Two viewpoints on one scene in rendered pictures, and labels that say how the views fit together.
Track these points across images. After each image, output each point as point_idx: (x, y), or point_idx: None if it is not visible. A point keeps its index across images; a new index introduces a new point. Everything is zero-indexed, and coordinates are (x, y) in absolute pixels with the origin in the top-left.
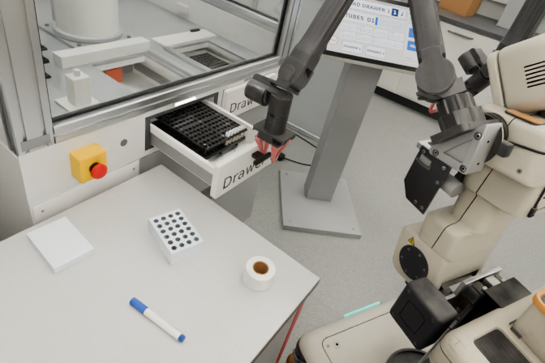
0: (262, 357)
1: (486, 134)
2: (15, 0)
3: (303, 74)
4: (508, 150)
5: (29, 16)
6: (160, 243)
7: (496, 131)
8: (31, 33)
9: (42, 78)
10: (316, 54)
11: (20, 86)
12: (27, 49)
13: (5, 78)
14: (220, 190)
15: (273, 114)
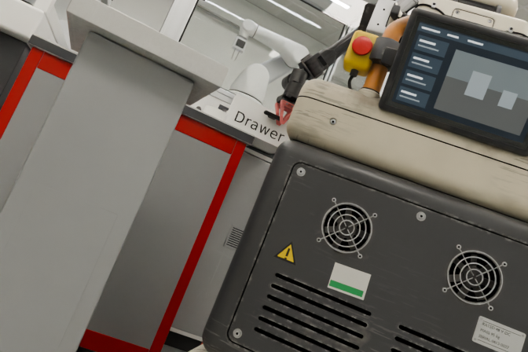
0: (174, 158)
1: (379, 1)
2: None
3: (318, 61)
4: (394, 6)
5: (190, 7)
6: None
7: (391, 5)
8: (186, 13)
9: (179, 34)
10: (330, 52)
11: (168, 31)
12: (181, 18)
13: (165, 23)
14: (231, 119)
15: (289, 80)
